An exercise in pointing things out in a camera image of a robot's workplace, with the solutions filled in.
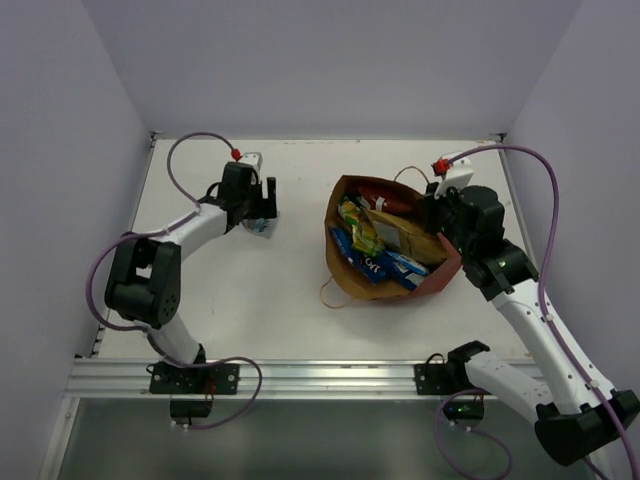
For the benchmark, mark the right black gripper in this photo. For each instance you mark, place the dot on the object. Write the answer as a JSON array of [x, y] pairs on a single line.
[[432, 203]]

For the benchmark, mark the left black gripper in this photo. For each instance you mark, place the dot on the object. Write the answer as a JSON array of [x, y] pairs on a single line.
[[261, 201]]

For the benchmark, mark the small blue white snack packet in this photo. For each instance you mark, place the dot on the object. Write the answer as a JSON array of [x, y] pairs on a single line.
[[262, 227]]

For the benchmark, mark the tan chips bag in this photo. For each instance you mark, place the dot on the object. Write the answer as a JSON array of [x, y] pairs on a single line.
[[407, 238]]

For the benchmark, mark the red Doritos bag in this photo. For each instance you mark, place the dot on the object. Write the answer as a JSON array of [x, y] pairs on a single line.
[[382, 199]]

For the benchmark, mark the green yellow snack packet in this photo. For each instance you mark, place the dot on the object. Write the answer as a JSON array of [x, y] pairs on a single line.
[[364, 237]]

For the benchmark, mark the blue Doritos bag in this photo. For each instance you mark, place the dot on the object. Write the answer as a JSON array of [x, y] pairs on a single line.
[[369, 268]]

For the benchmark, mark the blue Oreo packet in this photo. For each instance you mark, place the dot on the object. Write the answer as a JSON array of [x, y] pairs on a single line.
[[405, 271]]

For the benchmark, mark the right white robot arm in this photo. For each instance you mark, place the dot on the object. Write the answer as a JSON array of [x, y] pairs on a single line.
[[575, 410]]

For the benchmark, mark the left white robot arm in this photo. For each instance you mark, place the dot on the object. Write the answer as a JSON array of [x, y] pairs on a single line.
[[144, 284]]

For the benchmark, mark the right black controller box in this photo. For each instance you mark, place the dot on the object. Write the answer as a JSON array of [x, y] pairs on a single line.
[[464, 413]]

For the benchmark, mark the black controller box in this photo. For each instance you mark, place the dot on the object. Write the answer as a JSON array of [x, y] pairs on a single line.
[[189, 411], [464, 413]]

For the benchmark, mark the left black controller box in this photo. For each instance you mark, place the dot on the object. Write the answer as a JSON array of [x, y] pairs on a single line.
[[189, 411]]

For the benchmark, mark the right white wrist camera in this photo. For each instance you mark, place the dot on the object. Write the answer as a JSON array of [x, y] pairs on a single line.
[[457, 174]]

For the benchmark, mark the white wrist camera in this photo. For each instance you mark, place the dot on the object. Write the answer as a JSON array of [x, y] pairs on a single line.
[[457, 174], [255, 160]]

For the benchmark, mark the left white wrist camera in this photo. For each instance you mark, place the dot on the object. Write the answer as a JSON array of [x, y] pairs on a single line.
[[255, 160]]

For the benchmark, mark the right black base bracket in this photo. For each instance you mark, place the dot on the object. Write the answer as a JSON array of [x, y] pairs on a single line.
[[444, 378]]

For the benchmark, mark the black base bracket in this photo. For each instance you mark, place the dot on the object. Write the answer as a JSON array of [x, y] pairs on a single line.
[[444, 378], [218, 380]]

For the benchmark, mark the left black base bracket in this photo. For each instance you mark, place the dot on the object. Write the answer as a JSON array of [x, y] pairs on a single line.
[[218, 380]]

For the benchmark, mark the aluminium mounting rail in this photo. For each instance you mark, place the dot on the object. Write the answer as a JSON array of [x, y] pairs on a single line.
[[282, 380]]

